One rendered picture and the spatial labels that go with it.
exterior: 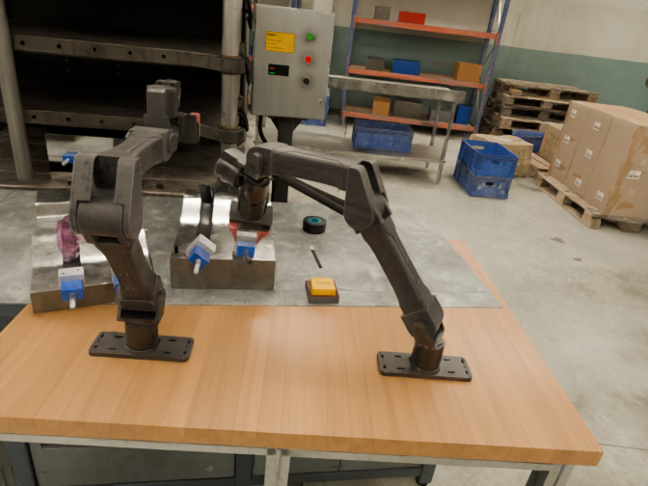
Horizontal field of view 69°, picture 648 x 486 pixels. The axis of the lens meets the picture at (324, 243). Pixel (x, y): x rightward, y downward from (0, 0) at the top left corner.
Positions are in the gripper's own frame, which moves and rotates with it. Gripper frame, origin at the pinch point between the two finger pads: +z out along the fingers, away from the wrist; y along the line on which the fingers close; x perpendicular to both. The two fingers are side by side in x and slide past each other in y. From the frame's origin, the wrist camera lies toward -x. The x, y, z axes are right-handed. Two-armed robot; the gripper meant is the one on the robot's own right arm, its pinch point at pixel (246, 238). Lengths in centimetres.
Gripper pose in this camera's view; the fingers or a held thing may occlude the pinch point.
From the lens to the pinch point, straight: 120.2
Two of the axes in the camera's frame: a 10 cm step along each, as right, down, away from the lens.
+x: 0.6, 7.3, -6.9
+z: -2.4, 6.8, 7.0
